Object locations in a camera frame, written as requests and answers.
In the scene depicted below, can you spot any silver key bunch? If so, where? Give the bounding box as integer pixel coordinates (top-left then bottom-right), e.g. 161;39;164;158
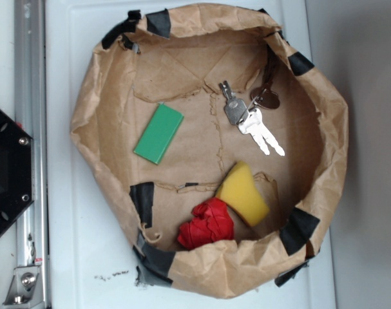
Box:
219;80;285;156

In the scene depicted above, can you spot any green rectangular block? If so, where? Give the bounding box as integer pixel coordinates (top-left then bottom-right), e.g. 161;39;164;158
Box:
133;104;184;165

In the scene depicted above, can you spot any yellow sponge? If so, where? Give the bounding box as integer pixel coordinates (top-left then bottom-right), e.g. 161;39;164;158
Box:
215;161;269;227

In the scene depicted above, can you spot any red crumpled ball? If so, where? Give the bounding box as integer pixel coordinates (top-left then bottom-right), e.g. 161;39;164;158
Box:
177;197;234;250

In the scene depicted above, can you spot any white tray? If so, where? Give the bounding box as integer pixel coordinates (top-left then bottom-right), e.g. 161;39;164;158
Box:
46;1;336;308

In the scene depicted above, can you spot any aluminium frame rail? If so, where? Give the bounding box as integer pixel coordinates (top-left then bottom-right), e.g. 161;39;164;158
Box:
14;1;51;308

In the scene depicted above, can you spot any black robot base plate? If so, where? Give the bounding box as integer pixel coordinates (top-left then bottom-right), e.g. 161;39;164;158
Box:
0;109;33;237

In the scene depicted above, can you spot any metal corner bracket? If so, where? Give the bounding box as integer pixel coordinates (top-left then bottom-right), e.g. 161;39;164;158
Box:
3;266;43;308

